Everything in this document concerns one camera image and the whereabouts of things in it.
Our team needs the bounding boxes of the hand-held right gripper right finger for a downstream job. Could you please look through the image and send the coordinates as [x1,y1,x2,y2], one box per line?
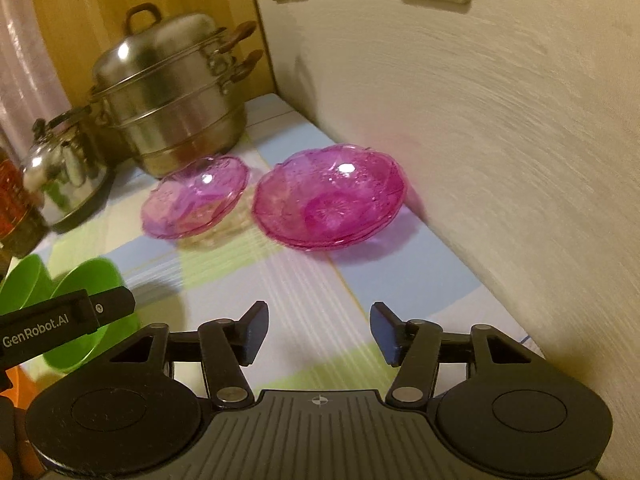
[370,301,547,408]

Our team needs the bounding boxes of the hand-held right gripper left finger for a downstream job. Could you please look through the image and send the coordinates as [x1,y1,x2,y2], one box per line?
[107,301,271,408]

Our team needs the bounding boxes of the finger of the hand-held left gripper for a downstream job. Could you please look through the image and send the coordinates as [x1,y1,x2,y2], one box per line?
[86,286,137,332]

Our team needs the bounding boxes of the green plastic bowl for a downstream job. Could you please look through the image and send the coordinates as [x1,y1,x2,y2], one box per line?
[0,254,56,319]
[42,258,140,374]

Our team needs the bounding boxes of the small pink glass plate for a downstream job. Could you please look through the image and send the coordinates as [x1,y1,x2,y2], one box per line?
[141,155,250,240]

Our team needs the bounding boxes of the large pink glass bowl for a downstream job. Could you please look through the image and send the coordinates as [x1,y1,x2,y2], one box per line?
[251,143,409,254]

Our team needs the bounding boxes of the orange plastic bowl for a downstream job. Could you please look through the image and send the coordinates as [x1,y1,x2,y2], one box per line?
[6,366,49,402]

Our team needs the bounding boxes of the cooking oil bottle red label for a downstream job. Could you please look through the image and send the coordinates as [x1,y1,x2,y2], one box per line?
[0,132,51,257]

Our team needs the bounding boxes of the stainless steel kettle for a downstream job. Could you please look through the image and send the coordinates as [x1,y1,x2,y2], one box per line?
[20,105,117,234]

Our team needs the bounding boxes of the stainless steel steamer pot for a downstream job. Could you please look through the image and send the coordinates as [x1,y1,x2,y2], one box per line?
[89,4,265,179]

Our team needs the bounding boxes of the shiny pale curtain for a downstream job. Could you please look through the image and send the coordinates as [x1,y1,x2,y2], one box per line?
[0,0,72,137]

